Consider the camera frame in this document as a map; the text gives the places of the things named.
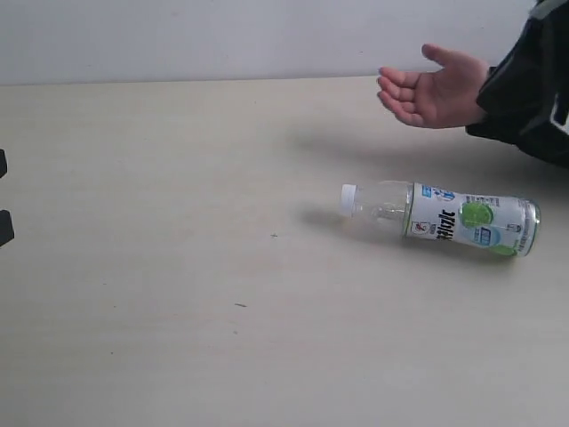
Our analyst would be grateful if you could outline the person's open hand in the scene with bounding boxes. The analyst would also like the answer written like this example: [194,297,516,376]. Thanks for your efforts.
[377,44,490,129]

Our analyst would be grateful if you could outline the black sleeved forearm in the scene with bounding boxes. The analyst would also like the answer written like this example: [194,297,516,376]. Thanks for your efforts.
[466,1,568,168]

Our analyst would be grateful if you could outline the lime drink bottle white cap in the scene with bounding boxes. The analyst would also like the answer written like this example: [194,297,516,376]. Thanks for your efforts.
[340,181,541,257]

